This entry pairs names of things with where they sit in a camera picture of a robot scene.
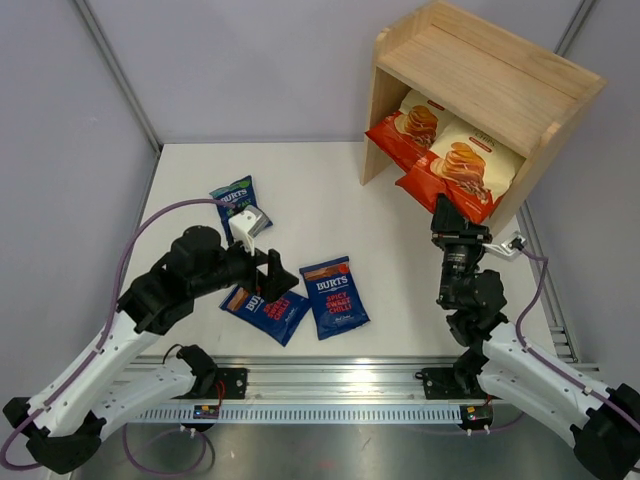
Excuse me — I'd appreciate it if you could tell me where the cassava chips bag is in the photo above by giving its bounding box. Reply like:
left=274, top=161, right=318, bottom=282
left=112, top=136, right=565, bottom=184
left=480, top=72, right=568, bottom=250
left=396, top=118, right=525, bottom=224
left=365, top=89, right=455, bottom=172

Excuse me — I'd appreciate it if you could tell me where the white slotted cable duct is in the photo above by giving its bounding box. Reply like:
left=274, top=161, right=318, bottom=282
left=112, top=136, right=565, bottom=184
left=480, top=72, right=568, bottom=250
left=134, top=404, right=462, bottom=425

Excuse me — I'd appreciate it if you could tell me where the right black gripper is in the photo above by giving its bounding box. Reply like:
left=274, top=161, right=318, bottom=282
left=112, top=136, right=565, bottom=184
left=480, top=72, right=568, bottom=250
left=432, top=194, right=493, bottom=305

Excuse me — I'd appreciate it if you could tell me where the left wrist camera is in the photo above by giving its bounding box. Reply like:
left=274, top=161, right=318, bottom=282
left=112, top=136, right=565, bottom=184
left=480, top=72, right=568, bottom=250
left=229, top=205, right=270, bottom=255

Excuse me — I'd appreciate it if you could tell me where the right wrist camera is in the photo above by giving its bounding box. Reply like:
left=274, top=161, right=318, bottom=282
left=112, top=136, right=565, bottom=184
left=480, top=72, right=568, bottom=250
left=484, top=231, right=527, bottom=261

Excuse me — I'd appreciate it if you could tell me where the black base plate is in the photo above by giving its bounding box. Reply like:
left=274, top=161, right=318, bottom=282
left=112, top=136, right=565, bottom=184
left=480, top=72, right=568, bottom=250
left=415, top=367, right=487, bottom=400
left=185, top=367, right=248, bottom=400

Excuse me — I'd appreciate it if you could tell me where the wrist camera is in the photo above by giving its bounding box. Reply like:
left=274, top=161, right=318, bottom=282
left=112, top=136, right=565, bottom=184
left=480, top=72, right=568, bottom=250
left=484, top=231, right=527, bottom=261
left=229, top=205, right=270, bottom=255

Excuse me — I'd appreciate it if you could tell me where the wooden two-tier shelf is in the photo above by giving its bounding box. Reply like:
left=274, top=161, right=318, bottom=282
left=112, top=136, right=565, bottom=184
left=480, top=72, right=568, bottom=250
left=366, top=1, right=607, bottom=233

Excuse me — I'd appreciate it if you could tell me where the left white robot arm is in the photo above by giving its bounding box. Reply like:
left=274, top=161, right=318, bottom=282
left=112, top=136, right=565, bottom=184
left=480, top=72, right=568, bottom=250
left=3, top=226, right=299, bottom=474

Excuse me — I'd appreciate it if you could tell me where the aluminium mounting rail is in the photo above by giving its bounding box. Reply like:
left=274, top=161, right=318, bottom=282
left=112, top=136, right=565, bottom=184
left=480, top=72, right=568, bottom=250
left=114, top=355, right=601, bottom=405

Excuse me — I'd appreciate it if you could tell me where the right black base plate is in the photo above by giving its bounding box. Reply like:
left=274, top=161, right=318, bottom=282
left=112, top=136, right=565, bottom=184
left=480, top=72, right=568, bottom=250
left=415, top=367, right=487, bottom=400

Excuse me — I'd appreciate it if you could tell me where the right Burts chilli bag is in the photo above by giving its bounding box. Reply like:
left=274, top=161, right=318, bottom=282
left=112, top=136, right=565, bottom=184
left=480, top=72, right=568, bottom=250
left=299, top=256, right=370, bottom=340

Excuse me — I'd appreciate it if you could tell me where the left Burts chilli bag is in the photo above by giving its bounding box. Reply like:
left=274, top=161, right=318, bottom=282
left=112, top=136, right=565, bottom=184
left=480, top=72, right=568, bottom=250
left=219, top=286, right=311, bottom=347

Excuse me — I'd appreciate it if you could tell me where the Burts green blue bag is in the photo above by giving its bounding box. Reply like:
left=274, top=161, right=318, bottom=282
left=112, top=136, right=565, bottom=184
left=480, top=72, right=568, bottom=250
left=210, top=175, right=258, bottom=238

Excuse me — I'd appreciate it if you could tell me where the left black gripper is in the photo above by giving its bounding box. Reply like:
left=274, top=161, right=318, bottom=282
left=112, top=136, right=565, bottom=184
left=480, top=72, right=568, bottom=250
left=190, top=233, right=299, bottom=303

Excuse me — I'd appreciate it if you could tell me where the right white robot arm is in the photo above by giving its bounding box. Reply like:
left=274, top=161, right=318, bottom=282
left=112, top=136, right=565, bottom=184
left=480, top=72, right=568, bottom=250
left=431, top=194, right=639, bottom=479

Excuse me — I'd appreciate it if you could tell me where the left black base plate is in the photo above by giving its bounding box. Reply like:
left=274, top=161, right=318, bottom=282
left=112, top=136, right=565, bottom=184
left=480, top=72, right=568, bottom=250
left=185, top=367, right=248, bottom=400

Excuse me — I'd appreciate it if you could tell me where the burts chilli bag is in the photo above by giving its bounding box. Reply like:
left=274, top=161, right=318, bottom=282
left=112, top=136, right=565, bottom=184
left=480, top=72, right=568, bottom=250
left=299, top=256, right=370, bottom=340
left=219, top=286, right=311, bottom=347

